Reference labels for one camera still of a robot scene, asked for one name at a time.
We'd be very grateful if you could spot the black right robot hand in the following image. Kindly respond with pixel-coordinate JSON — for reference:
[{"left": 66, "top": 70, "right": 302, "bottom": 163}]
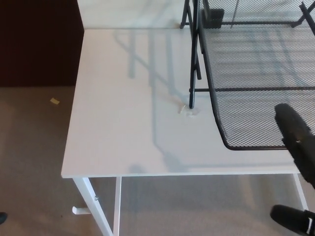
[{"left": 270, "top": 103, "right": 315, "bottom": 236}]

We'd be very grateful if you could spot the black mesh tray layer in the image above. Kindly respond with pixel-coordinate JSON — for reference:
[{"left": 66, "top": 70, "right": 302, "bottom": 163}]
[
  {"left": 198, "top": 9, "right": 315, "bottom": 150},
  {"left": 204, "top": 0, "right": 315, "bottom": 23}
]

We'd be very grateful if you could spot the white table leg hook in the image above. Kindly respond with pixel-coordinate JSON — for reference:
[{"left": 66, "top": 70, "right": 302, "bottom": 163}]
[{"left": 71, "top": 206, "right": 90, "bottom": 217}]

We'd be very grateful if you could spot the clear glue patch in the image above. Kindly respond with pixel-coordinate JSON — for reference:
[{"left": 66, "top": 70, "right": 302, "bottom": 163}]
[{"left": 177, "top": 104, "right": 200, "bottom": 118}]

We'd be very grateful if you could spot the black block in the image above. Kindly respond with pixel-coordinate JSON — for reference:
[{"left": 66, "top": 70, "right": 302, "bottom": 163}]
[{"left": 201, "top": 8, "right": 224, "bottom": 29}]

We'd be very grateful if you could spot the white table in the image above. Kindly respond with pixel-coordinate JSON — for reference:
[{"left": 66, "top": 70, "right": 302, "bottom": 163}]
[{"left": 61, "top": 28, "right": 315, "bottom": 236}]

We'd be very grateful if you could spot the dark brown wooden cabinet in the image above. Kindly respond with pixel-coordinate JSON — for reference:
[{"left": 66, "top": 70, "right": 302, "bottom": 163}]
[{"left": 0, "top": 0, "right": 86, "bottom": 88}]

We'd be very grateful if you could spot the black metal file tray frame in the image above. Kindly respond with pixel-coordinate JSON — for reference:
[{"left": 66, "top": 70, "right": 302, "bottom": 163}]
[{"left": 180, "top": 0, "right": 315, "bottom": 109}]

